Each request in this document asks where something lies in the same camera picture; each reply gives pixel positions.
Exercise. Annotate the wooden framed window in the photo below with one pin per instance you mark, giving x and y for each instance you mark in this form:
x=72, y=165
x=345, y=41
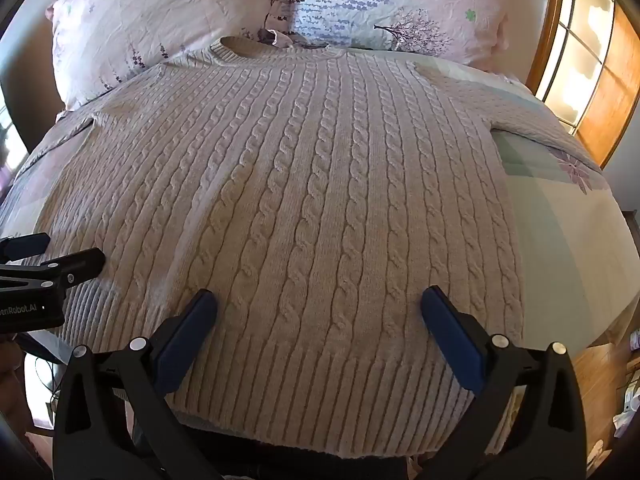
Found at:
x=585, y=55

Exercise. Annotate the pink pillow with tree print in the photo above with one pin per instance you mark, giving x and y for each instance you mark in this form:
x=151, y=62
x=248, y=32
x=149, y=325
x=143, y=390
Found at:
x=400, y=5

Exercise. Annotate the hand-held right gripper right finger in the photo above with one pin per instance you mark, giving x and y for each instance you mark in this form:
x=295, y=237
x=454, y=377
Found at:
x=452, y=335

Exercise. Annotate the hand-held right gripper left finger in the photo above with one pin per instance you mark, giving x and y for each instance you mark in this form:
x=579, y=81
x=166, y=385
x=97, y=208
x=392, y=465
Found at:
x=187, y=327

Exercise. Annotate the pink floral pillow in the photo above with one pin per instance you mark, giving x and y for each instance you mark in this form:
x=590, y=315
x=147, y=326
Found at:
x=165, y=15

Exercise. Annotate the pastel patchwork bed sheet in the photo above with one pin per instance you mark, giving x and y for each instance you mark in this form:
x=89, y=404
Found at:
x=565, y=240

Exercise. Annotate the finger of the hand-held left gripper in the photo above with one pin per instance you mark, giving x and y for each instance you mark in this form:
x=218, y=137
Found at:
x=70, y=267
x=26, y=246

